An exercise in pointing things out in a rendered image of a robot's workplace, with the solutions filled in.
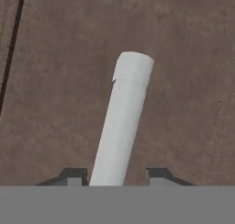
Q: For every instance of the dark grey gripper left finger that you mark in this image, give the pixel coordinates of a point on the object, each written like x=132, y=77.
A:
x=73, y=174

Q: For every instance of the white straw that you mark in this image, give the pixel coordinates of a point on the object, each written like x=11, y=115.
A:
x=122, y=120

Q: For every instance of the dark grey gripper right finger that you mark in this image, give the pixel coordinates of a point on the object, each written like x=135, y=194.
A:
x=159, y=174

